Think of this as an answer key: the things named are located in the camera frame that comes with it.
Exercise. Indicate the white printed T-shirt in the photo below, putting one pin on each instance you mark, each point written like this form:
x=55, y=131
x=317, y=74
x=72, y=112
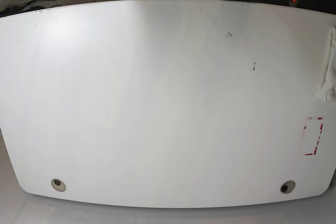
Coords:
x=326, y=90

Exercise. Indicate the red tape rectangle marking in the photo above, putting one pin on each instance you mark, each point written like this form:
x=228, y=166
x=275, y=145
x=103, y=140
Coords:
x=311, y=135

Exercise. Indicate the left table cable grommet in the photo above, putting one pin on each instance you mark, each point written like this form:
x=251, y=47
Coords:
x=58, y=185

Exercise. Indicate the table cable grommet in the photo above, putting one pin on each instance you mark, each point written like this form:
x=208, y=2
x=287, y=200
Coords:
x=58, y=185
x=287, y=187

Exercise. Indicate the right table cable grommet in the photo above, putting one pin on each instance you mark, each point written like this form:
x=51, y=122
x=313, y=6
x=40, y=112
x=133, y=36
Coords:
x=287, y=187

